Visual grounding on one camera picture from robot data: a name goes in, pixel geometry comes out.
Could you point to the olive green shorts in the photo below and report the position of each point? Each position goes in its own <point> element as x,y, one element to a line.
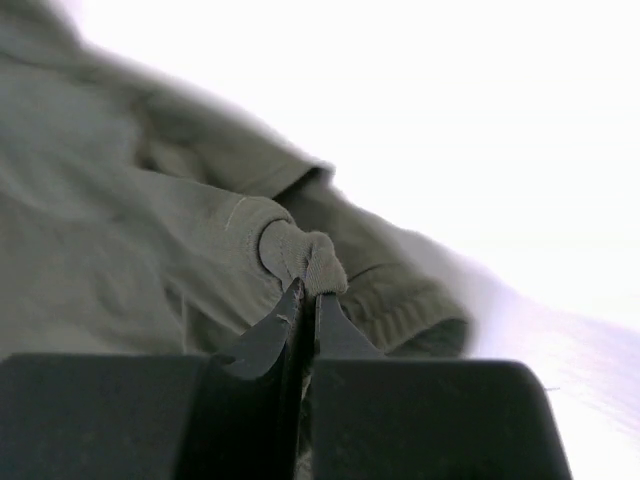
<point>136,219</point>

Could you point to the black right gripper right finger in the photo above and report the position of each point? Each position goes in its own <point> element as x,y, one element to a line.
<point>375,417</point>

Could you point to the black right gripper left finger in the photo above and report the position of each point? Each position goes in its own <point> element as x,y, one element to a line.
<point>231,415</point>

